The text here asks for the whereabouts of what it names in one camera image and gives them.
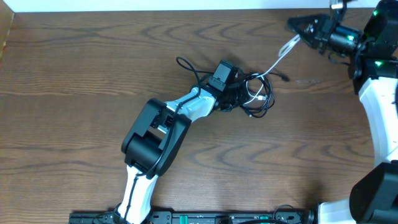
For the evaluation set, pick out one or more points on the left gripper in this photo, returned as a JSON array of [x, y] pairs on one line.
[[240, 89]]

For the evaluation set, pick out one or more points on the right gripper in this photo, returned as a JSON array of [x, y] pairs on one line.
[[322, 29]]

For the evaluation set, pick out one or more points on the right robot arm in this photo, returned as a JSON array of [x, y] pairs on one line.
[[372, 67]]

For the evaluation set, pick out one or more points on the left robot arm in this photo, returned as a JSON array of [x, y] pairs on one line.
[[154, 139]]

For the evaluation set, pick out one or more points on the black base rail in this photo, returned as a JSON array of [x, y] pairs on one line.
[[167, 217]]

